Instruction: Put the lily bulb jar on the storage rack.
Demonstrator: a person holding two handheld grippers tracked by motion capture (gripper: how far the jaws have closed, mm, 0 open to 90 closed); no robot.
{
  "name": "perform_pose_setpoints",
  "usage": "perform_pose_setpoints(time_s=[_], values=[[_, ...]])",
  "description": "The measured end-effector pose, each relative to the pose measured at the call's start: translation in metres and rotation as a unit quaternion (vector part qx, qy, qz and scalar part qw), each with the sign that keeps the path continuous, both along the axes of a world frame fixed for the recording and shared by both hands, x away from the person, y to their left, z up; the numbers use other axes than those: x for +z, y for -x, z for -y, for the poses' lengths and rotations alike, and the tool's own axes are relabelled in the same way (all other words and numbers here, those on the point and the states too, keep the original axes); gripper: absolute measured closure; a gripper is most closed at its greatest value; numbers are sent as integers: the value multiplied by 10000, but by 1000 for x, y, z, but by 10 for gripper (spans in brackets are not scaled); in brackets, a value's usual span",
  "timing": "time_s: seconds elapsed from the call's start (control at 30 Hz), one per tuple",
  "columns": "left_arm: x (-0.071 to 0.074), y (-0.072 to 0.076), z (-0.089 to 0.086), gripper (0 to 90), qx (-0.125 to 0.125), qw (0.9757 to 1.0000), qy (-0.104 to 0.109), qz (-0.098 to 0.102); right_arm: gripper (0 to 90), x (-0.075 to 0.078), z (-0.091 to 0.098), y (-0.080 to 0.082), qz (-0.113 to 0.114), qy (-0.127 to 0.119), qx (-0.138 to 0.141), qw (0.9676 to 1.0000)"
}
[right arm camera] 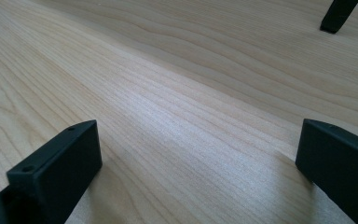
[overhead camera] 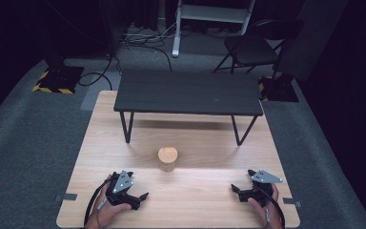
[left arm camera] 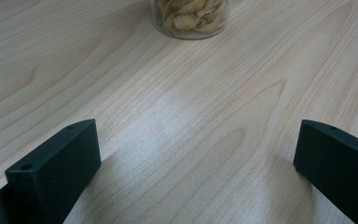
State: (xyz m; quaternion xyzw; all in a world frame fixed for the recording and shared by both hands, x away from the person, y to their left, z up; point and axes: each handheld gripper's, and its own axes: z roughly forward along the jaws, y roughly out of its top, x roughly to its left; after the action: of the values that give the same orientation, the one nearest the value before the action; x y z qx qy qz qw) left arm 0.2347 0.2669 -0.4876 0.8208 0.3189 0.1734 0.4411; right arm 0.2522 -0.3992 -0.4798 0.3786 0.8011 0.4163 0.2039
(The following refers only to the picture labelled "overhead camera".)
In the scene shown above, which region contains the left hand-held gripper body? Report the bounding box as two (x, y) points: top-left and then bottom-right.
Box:
(105, 170), (141, 211)

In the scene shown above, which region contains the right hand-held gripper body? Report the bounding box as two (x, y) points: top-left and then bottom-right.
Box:
(238, 169), (284, 208)

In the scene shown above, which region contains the person's right hand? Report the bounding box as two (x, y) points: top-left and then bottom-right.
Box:
(247, 182), (284, 229)

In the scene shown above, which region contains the person's left hand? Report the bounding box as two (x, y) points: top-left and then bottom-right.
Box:
(85, 174), (132, 229)

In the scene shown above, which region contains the grey tape strip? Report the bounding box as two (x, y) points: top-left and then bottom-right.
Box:
(282, 197), (302, 209)
(54, 192), (78, 202)

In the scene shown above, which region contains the small wooden cylinder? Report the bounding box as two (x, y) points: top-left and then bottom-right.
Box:
(157, 146), (179, 173)

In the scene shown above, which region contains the black stand base striped tape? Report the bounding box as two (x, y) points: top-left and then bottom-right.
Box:
(31, 56), (86, 95)
(257, 73), (300, 103)

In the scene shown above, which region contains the small black table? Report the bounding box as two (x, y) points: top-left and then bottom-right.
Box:
(112, 70), (264, 147)

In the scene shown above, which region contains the black folding chair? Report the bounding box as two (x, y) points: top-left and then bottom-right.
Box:
(212, 18), (305, 76)

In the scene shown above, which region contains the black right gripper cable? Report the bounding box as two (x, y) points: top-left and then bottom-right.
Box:
(257, 186), (287, 229)

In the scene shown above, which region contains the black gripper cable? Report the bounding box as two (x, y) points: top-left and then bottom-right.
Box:
(257, 186), (287, 229)
(83, 177), (117, 227)

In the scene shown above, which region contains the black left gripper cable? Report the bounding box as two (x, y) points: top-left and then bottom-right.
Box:
(83, 177), (117, 227)

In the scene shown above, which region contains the black floor cable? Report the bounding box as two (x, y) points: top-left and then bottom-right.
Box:
(77, 52), (124, 92)

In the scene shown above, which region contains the bundle of floor cables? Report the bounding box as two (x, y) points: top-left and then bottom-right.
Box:
(119, 21), (179, 73)

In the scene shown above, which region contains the white metal stand frame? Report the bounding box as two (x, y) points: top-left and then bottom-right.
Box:
(171, 0), (257, 58)

